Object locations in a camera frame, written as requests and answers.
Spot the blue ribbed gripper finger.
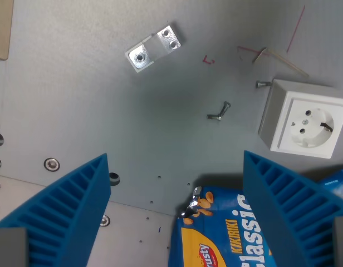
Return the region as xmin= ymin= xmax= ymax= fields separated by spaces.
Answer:
xmin=243 ymin=150 xmax=343 ymax=267
xmin=0 ymin=152 xmax=112 ymax=267

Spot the blue peanut snack bag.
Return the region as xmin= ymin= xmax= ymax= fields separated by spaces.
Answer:
xmin=168 ymin=169 xmax=343 ymax=267

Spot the white wall power socket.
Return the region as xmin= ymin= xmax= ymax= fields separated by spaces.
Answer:
xmin=257 ymin=78 xmax=343 ymax=160

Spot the aluminium angle bracket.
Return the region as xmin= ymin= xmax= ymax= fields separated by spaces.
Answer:
xmin=124 ymin=22 xmax=186 ymax=73

